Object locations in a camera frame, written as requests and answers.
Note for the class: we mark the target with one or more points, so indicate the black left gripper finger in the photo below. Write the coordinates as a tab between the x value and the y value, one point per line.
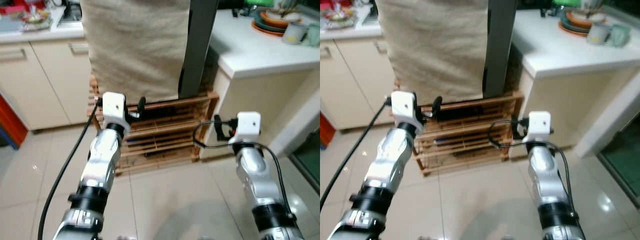
141	106
437	107

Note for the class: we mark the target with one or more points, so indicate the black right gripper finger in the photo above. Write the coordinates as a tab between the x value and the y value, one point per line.
218	127
521	128

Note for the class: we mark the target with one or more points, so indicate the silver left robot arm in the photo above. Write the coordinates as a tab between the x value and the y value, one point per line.
100	165
395	165

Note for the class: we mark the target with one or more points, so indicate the small grey fridge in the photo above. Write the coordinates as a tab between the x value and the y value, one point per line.
197	45
500	45

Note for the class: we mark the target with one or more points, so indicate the wooden slatted rack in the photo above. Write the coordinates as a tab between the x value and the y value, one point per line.
505	102
200	102

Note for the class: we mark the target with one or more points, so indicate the beige cloth cover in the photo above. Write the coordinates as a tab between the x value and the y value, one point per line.
135	45
435	45

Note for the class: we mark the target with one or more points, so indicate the cream kitchen base cabinet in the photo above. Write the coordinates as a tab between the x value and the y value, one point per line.
355	85
45	85

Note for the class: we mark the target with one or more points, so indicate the white counter unit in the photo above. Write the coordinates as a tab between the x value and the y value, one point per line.
560	55
250	50

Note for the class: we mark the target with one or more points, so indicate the dark glass sliding door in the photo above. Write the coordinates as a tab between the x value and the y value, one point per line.
622	160
309	160

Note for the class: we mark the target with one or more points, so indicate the orange flat board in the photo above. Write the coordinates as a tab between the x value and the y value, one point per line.
11	122
326	130

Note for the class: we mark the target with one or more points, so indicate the orange plate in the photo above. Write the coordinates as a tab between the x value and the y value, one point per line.
567	31
262	31

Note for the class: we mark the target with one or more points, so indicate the white kitchen countertop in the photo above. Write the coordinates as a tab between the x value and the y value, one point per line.
345	32
40	36

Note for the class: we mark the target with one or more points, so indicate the grey mug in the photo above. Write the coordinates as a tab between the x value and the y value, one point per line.
597	34
295	34

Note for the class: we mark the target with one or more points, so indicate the green mug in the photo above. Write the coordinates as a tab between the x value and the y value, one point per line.
313	36
620	36

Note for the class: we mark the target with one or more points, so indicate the bright green object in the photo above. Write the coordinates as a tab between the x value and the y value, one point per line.
566	2
259	2

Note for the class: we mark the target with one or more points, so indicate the grey dish mat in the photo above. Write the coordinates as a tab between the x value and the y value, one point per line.
10	25

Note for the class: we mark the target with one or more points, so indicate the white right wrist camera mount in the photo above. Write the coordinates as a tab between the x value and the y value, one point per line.
540	125
248	125

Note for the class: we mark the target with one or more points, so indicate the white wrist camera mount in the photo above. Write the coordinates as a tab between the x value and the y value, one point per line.
114	107
540	125
404	107
248	125

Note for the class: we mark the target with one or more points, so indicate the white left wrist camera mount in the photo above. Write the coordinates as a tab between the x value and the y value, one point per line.
404	107
114	107

